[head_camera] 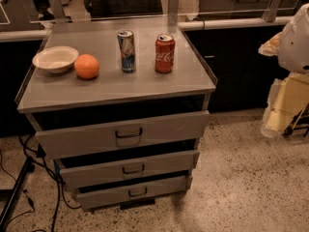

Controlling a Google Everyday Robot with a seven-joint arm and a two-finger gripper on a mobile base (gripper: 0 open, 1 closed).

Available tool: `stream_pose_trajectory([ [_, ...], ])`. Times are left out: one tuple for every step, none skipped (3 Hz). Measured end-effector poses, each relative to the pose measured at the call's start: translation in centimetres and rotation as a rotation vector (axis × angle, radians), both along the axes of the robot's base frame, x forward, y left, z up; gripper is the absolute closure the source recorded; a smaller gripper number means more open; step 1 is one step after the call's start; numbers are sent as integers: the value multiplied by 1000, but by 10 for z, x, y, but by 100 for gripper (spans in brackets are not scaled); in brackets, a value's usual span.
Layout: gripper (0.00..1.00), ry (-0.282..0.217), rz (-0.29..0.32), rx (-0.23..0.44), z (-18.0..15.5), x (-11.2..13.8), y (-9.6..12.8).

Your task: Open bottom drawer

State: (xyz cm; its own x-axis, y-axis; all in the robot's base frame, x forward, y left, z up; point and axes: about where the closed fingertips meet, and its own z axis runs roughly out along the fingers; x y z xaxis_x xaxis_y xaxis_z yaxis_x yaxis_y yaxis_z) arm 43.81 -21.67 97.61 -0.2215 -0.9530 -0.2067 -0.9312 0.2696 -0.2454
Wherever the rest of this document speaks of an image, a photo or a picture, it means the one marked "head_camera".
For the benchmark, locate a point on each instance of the yellow wheeled cart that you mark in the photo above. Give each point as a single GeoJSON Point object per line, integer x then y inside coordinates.
{"type": "Point", "coordinates": [299, 122]}

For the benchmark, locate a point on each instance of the blue silver drink can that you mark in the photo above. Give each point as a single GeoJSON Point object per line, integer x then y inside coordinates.
{"type": "Point", "coordinates": [127, 48]}

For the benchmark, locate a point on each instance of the grey drawer cabinet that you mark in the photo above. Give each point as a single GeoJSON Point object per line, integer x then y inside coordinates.
{"type": "Point", "coordinates": [53, 102]}

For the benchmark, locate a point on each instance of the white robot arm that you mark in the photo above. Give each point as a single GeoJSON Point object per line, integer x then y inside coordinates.
{"type": "Point", "coordinates": [291, 45]}

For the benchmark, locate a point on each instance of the red cola can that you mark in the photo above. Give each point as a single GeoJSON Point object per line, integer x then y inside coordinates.
{"type": "Point", "coordinates": [164, 53]}

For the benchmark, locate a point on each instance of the white bowl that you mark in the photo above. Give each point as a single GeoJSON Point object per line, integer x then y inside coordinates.
{"type": "Point", "coordinates": [57, 59]}

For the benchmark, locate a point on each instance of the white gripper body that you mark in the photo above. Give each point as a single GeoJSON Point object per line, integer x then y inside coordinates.
{"type": "Point", "coordinates": [295, 45]}

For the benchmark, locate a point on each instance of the white counter rail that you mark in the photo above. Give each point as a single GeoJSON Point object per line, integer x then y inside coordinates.
{"type": "Point", "coordinates": [34, 35]}

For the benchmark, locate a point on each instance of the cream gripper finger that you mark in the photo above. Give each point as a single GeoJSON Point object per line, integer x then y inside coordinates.
{"type": "Point", "coordinates": [283, 103]}

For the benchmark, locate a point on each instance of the orange fruit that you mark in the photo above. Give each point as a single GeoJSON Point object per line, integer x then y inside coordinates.
{"type": "Point", "coordinates": [86, 66]}

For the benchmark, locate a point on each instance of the grey top drawer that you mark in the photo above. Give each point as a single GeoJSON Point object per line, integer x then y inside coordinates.
{"type": "Point", "coordinates": [86, 140]}

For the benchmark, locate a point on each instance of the grey bottom drawer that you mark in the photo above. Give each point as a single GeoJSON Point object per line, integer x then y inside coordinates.
{"type": "Point", "coordinates": [124, 194]}

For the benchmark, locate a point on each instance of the grey drawer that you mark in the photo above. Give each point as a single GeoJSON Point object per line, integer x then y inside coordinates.
{"type": "Point", "coordinates": [86, 140]}
{"type": "Point", "coordinates": [127, 169]}
{"type": "Point", "coordinates": [124, 194]}

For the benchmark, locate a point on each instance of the grey middle drawer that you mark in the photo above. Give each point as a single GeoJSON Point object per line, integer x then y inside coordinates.
{"type": "Point", "coordinates": [127, 169]}

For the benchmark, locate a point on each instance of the black tripod leg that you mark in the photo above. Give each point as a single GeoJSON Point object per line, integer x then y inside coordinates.
{"type": "Point", "coordinates": [12, 194]}

